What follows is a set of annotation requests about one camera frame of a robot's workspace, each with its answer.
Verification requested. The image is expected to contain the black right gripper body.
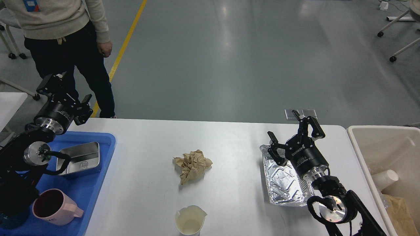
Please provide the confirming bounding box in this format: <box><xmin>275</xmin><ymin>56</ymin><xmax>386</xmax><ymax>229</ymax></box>
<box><xmin>285</xmin><ymin>133</ymin><xmax>329</xmax><ymax>180</ymax></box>

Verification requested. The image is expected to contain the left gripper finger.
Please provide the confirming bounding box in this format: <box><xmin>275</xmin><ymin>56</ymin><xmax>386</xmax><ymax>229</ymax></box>
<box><xmin>36</xmin><ymin>72</ymin><xmax>69</xmax><ymax>102</ymax></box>
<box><xmin>73</xmin><ymin>94</ymin><xmax>93</xmax><ymax>126</ymax></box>

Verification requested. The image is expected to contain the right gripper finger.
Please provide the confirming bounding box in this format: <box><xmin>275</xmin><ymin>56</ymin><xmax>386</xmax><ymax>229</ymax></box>
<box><xmin>267</xmin><ymin>131</ymin><xmax>288</xmax><ymax>167</ymax></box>
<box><xmin>292</xmin><ymin>109</ymin><xmax>326</xmax><ymax>141</ymax></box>

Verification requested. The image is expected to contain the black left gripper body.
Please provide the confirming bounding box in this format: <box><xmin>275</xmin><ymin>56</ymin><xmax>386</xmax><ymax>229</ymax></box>
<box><xmin>33</xmin><ymin>98</ymin><xmax>80</xmax><ymax>135</ymax></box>

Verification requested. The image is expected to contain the aluminium foil container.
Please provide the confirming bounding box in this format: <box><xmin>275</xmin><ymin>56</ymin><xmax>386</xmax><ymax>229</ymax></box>
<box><xmin>260</xmin><ymin>145</ymin><xmax>315</xmax><ymax>207</ymax></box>

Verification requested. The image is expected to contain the square steel tray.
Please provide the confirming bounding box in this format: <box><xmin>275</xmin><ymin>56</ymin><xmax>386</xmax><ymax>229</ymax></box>
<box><xmin>59</xmin><ymin>142</ymin><xmax>102</xmax><ymax>178</ymax></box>

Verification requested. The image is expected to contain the pink mug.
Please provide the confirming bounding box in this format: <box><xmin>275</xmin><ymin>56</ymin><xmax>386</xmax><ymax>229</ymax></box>
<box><xmin>32</xmin><ymin>188</ymin><xmax>84</xmax><ymax>226</ymax></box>

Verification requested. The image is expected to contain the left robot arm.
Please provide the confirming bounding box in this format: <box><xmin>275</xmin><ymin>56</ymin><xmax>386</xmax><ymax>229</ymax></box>
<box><xmin>0</xmin><ymin>71</ymin><xmax>93</xmax><ymax>229</ymax></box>

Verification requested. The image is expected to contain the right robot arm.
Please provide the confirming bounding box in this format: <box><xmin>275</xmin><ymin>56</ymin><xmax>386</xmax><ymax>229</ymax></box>
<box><xmin>267</xmin><ymin>109</ymin><xmax>386</xmax><ymax>236</ymax></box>

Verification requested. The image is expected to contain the person's hand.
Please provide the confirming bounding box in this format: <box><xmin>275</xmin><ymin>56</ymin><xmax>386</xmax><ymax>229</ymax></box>
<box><xmin>96</xmin><ymin>41</ymin><xmax>113</xmax><ymax>58</ymax></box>

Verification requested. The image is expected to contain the right floor outlet plate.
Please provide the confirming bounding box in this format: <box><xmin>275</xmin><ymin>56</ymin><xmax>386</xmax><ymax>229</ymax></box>
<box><xmin>302</xmin><ymin>109</ymin><xmax>318</xmax><ymax>120</ymax></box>

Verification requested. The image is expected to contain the floor outlet plate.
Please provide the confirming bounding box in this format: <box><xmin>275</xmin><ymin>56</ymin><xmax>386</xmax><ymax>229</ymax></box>
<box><xmin>302</xmin><ymin>109</ymin><xmax>318</xmax><ymax>120</ymax></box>
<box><xmin>285</xmin><ymin>109</ymin><xmax>302</xmax><ymax>120</ymax></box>

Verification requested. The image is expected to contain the left floor outlet plate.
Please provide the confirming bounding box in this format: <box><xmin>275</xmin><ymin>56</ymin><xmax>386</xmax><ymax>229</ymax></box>
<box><xmin>285</xmin><ymin>109</ymin><xmax>302</xmax><ymax>120</ymax></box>

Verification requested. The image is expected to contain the white side table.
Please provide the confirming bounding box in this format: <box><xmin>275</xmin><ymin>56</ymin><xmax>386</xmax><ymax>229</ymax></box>
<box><xmin>0</xmin><ymin>92</ymin><xmax>28</xmax><ymax>131</ymax></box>

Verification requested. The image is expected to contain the person in dark trousers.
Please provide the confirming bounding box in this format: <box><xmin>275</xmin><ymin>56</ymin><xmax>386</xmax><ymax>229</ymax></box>
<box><xmin>3</xmin><ymin>0</ymin><xmax>116</xmax><ymax>118</ymax></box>

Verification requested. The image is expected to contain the beige waste bin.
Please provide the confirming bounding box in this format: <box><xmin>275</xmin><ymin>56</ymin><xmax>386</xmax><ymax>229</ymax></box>
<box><xmin>347</xmin><ymin>126</ymin><xmax>420</xmax><ymax>236</ymax></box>

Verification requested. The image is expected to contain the grey office chair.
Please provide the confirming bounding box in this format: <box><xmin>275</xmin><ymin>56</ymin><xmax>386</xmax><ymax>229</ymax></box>
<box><xmin>0</xmin><ymin>8</ymin><xmax>40</xmax><ymax>101</ymax></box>

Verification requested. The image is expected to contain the white paper cup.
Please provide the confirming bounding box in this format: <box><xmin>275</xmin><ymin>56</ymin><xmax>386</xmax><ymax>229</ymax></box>
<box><xmin>371</xmin><ymin>170</ymin><xmax>399</xmax><ymax>191</ymax></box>

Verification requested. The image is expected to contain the crumpled brown paper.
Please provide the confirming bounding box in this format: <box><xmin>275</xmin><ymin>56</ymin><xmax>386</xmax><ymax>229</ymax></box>
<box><xmin>173</xmin><ymin>149</ymin><xmax>213</xmax><ymax>185</ymax></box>

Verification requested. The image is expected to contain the white chair base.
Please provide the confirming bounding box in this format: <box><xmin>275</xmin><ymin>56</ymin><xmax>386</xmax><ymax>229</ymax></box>
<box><xmin>378</xmin><ymin>0</ymin><xmax>420</xmax><ymax>63</ymax></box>

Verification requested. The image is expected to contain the brown paper bag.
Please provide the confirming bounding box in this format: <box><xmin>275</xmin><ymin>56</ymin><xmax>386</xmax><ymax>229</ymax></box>
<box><xmin>383</xmin><ymin>194</ymin><xmax>419</xmax><ymax>236</ymax></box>

